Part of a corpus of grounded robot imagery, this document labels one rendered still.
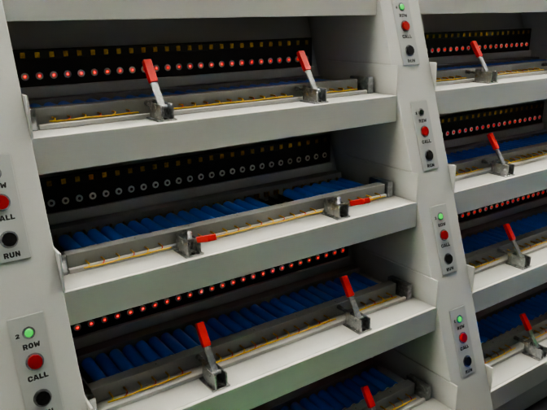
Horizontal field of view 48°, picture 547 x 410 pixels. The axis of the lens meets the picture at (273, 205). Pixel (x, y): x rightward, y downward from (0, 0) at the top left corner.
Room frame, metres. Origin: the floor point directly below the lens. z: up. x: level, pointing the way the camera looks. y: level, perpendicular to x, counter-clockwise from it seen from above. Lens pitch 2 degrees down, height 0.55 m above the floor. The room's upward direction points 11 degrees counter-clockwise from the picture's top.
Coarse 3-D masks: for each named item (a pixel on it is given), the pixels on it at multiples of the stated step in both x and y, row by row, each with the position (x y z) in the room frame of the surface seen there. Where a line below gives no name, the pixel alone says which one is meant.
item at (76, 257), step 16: (336, 192) 1.03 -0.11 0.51; (352, 192) 1.04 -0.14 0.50; (368, 192) 1.06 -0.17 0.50; (272, 208) 0.95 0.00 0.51; (288, 208) 0.96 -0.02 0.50; (304, 208) 0.98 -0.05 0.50; (320, 208) 1.00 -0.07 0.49; (192, 224) 0.88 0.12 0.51; (208, 224) 0.88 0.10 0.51; (224, 224) 0.90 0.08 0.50; (240, 224) 0.92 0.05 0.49; (128, 240) 0.82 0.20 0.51; (144, 240) 0.83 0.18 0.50; (160, 240) 0.85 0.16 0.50; (80, 256) 0.78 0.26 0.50; (96, 256) 0.80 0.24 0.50; (112, 256) 0.81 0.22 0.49
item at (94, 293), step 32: (352, 160) 1.17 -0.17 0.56; (192, 192) 1.01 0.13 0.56; (384, 192) 1.08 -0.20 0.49; (416, 192) 1.04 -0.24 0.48; (288, 224) 0.95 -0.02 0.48; (320, 224) 0.95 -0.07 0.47; (352, 224) 0.97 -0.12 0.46; (384, 224) 1.01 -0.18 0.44; (64, 256) 0.77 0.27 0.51; (160, 256) 0.83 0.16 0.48; (224, 256) 0.84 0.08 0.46; (256, 256) 0.88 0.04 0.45; (288, 256) 0.91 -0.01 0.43; (64, 288) 0.72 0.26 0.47; (96, 288) 0.75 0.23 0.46; (128, 288) 0.77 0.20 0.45; (160, 288) 0.80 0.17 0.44; (192, 288) 0.82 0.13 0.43
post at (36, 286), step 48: (0, 0) 0.72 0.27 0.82; (0, 48) 0.72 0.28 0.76; (0, 96) 0.71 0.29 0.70; (0, 144) 0.70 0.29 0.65; (48, 240) 0.72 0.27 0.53; (0, 288) 0.69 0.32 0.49; (48, 288) 0.71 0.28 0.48; (0, 336) 0.68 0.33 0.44; (48, 336) 0.71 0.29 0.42; (0, 384) 0.68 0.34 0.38
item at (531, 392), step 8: (544, 384) 1.25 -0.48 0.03; (528, 392) 1.22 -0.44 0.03; (536, 392) 1.23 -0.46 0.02; (544, 392) 1.25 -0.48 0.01; (512, 400) 1.19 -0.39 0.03; (520, 400) 1.20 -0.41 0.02; (528, 400) 1.22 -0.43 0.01; (536, 400) 1.23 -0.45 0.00; (496, 408) 1.16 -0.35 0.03; (504, 408) 1.18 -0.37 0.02; (512, 408) 1.19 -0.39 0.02; (520, 408) 1.20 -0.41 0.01
